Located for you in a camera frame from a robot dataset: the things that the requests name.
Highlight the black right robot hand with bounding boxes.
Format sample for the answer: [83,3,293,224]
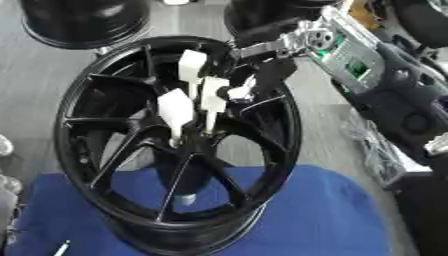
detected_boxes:
[215,17,307,103]

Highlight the black round wheel rim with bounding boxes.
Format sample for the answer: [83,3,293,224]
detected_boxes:
[222,0,347,42]
[17,0,153,51]

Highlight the black spoked wheel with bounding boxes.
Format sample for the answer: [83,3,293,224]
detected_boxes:
[52,35,305,256]

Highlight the clear plastic bag of parts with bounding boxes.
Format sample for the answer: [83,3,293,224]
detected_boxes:
[341,109,434,188]

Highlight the small white stick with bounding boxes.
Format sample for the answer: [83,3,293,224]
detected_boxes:
[52,239,72,256]

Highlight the black wheel stand post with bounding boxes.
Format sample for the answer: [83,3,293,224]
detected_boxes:
[155,156,214,207]

